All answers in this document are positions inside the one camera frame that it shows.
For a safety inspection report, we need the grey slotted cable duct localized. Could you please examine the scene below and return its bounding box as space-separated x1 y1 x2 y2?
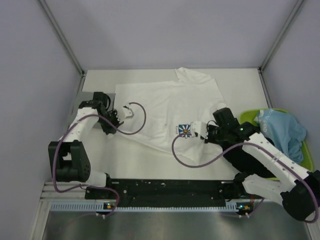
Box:
50 201 252 213

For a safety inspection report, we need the folded grey t shirt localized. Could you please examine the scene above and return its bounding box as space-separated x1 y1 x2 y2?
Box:
70 91 116 119

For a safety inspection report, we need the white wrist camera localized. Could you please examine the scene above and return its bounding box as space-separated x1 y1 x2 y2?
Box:
190 121 208 139
120 105 134 121

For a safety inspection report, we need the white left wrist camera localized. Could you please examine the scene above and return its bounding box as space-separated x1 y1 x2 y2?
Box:
120 105 134 121

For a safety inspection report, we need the aluminium front frame rail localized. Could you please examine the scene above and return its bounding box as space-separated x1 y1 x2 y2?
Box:
39 180 313 202

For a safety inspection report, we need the light blue t shirt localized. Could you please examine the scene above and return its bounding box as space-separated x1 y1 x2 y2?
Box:
254 108 307 164

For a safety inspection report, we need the green plastic basket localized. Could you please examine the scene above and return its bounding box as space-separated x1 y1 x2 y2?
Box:
239 108 314 172

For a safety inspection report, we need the black t shirt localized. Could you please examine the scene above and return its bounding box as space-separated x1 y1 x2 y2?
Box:
223 145 275 178

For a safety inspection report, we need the white daisy print t shirt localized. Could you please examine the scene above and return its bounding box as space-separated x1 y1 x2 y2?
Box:
114 67 226 165

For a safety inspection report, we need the left aluminium corner post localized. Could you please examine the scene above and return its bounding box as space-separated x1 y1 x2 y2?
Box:
36 0 85 76

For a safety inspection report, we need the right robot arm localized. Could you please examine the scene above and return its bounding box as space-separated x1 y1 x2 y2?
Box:
205 107 320 224

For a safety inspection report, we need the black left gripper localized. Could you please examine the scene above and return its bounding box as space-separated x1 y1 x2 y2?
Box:
97 110 124 135

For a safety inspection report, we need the right aluminium corner post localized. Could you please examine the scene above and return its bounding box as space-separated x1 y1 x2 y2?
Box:
258 0 305 72

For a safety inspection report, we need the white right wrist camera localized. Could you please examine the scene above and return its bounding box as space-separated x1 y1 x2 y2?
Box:
190 121 208 139

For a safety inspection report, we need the aluminium corner post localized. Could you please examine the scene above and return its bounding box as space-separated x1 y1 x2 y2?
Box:
258 0 305 72
36 0 85 76

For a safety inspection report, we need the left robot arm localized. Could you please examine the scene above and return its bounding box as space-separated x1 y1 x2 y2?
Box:
48 92 121 199

